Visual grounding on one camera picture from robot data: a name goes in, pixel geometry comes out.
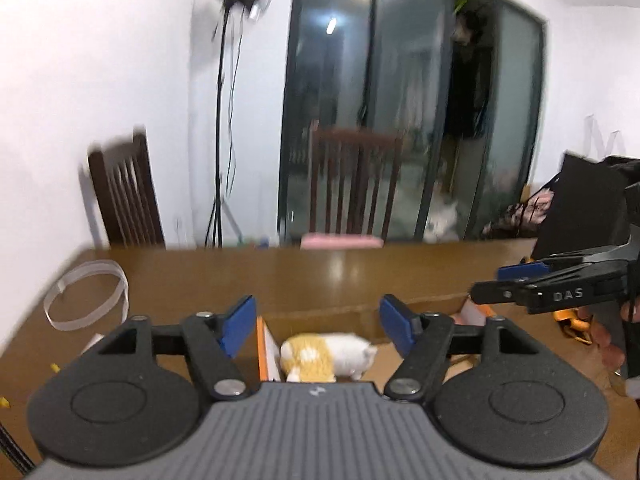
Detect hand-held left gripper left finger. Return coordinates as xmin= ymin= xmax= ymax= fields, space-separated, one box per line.
xmin=80 ymin=295 xmax=258 ymax=402

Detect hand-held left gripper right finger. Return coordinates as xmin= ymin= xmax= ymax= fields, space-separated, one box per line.
xmin=379 ymin=294 xmax=556 ymax=403

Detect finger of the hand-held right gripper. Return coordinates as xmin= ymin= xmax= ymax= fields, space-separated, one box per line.
xmin=470 ymin=277 xmax=538 ymax=306
xmin=497 ymin=246 xmax=623 ymax=282

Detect yellow and white plush toy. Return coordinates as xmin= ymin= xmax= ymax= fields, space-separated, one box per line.
xmin=279 ymin=332 xmax=378 ymax=383

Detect red cardboard box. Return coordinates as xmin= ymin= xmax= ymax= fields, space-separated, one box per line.
xmin=256 ymin=292 xmax=498 ymax=386

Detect person's right hand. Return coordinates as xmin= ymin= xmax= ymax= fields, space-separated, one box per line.
xmin=590 ymin=299 xmax=640 ymax=387

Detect orange object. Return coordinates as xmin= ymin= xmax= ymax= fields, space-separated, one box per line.
xmin=552 ymin=307 xmax=593 ymax=346

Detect floral cloth pile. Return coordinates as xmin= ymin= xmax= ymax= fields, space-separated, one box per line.
xmin=482 ymin=190 xmax=553 ymax=238

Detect black bag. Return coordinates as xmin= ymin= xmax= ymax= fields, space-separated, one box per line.
xmin=531 ymin=152 xmax=631 ymax=261

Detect white fluffy object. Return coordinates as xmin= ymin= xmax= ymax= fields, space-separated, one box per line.
xmin=425 ymin=195 xmax=461 ymax=241

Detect pink seat cushion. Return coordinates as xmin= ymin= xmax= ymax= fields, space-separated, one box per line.
xmin=300 ymin=232 xmax=385 ymax=250

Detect dark wooden slatted chair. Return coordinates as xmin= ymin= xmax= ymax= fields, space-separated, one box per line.
xmin=87 ymin=130 xmax=166 ymax=250
xmin=307 ymin=120 xmax=406 ymax=241

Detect white paper bag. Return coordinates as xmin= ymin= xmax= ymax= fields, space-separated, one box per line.
xmin=582 ymin=112 xmax=626 ymax=158

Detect scattered yellow crumbs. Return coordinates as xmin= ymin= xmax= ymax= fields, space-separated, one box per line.
xmin=0 ymin=362 xmax=61 ymax=408

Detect dark hanging clothes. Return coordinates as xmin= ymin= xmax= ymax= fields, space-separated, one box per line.
xmin=442 ymin=5 xmax=496 ymax=141

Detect glass sliding door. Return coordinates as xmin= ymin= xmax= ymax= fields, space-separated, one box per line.
xmin=277 ymin=0 xmax=546 ymax=246

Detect black studio light stand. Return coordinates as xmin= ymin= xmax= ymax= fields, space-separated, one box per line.
xmin=202 ymin=0 xmax=273 ymax=248

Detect white charger cable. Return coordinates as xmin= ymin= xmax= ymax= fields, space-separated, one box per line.
xmin=42 ymin=259 xmax=131 ymax=333

